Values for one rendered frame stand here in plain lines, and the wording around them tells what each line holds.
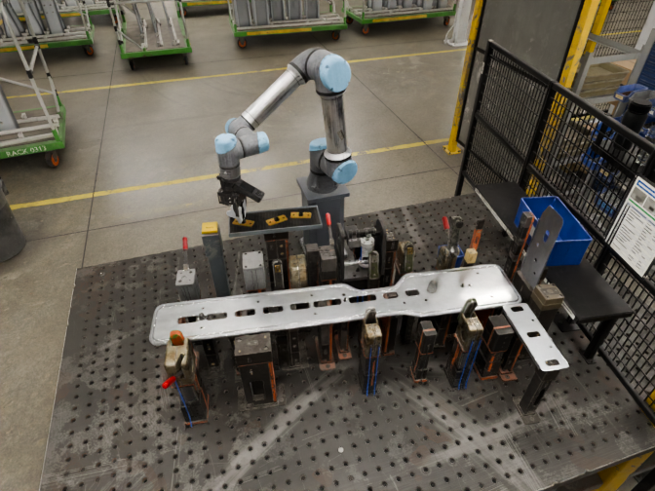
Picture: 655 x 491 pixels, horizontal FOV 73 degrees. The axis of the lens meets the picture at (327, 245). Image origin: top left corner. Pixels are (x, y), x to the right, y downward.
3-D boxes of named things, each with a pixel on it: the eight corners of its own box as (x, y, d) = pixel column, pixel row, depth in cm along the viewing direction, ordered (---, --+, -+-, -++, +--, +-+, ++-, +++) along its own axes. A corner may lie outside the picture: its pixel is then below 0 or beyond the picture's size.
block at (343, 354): (339, 359, 184) (340, 313, 165) (333, 335, 194) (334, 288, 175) (352, 358, 184) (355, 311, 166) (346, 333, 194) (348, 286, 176)
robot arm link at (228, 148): (241, 137, 156) (218, 144, 152) (245, 166, 163) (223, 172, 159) (232, 130, 161) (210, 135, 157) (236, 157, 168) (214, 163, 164)
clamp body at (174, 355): (182, 432, 161) (157, 372, 137) (185, 396, 172) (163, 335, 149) (211, 427, 162) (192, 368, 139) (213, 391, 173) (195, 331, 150)
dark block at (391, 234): (379, 312, 204) (386, 241, 177) (375, 300, 209) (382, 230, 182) (389, 310, 205) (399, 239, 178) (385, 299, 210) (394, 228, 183)
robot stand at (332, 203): (299, 241, 243) (295, 177, 218) (335, 234, 248) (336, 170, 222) (310, 265, 228) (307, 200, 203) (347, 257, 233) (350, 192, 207)
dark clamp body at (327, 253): (319, 328, 197) (317, 264, 172) (314, 306, 207) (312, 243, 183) (342, 325, 198) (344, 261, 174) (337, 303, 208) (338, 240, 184)
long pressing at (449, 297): (146, 353, 152) (145, 350, 151) (155, 304, 169) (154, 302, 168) (525, 304, 169) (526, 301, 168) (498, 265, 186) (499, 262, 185)
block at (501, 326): (478, 383, 175) (495, 337, 158) (467, 359, 184) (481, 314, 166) (500, 379, 177) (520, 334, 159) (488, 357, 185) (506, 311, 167)
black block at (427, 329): (412, 389, 174) (423, 341, 155) (404, 365, 182) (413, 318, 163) (432, 386, 175) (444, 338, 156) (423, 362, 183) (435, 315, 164)
